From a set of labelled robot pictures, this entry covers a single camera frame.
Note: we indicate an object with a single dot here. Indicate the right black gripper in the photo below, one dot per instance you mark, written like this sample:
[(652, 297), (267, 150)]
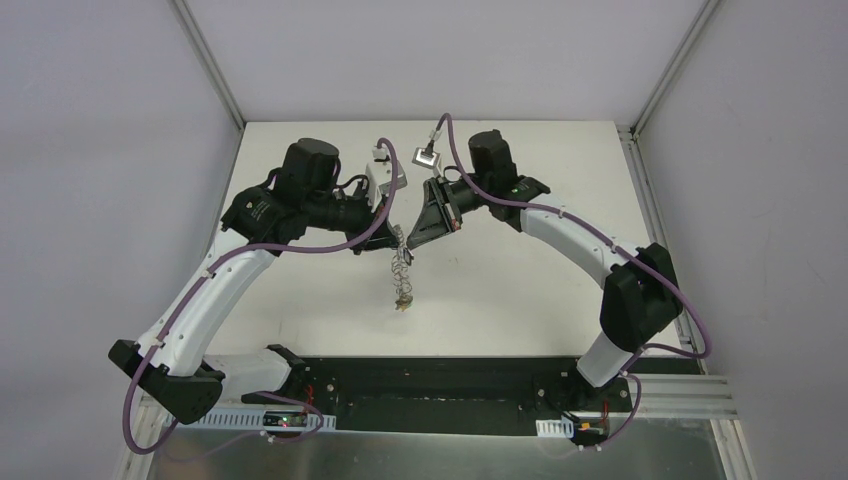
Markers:
[(447, 211)]

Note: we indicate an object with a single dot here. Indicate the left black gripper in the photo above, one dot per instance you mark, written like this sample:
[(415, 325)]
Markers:
[(375, 224)]

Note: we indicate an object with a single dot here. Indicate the metal disc with keyrings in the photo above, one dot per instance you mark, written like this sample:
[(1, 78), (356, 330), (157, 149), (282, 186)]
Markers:
[(400, 272)]

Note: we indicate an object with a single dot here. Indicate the black-headed key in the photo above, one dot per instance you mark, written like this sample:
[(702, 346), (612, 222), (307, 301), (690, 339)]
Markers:
[(404, 256)]

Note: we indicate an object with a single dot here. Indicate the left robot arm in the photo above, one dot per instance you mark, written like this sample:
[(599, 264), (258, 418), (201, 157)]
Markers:
[(299, 208)]

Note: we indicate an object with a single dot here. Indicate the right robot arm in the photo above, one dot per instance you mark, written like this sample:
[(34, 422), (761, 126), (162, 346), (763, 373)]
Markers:
[(637, 283)]

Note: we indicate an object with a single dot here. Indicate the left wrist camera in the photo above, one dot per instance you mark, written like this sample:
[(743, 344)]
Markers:
[(379, 175)]

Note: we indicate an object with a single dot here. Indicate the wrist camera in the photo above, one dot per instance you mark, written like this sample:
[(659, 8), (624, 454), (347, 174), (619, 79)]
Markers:
[(429, 159), (379, 175)]

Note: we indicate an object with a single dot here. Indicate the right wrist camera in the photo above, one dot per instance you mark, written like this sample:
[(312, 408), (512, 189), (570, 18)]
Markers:
[(429, 159)]

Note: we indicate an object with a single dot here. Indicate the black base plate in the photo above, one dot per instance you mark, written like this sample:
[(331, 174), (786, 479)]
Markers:
[(500, 396)]

